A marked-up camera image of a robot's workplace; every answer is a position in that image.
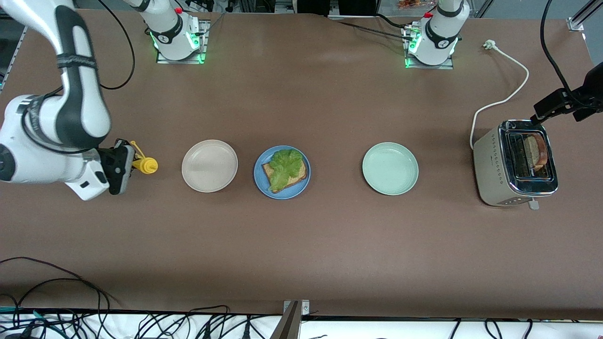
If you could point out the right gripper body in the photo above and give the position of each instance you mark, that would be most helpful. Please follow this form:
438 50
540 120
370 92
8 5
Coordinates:
111 162

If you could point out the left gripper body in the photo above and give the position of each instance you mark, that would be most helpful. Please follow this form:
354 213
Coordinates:
590 92

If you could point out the brown bread slice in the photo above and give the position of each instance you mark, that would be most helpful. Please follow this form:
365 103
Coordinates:
534 153
299 181

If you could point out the yellow mustard squeeze bottle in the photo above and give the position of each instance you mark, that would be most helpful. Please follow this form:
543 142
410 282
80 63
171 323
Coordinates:
150 165

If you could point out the blue round plate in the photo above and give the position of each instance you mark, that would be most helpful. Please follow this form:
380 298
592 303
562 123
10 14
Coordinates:
261 186

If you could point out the green lettuce leaf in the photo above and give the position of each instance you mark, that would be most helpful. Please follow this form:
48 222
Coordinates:
285 167

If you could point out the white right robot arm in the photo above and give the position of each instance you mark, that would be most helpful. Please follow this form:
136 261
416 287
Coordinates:
80 108

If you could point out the beige round plate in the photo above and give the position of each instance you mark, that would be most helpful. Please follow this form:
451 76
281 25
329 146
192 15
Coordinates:
209 165

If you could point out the pale green round plate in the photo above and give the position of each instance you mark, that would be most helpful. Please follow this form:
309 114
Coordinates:
390 168

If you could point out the silver two-slot toaster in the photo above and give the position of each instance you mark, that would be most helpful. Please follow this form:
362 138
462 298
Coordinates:
490 174

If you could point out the orange snack packet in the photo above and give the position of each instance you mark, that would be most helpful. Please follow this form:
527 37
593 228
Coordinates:
414 4

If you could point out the aluminium frame corner profile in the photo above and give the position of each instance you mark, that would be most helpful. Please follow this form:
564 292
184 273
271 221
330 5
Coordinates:
579 21

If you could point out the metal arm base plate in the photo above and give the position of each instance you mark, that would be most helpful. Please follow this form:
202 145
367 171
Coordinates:
447 67
203 57

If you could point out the aluminium profile bracket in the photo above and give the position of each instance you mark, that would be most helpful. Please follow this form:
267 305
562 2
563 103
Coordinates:
289 325

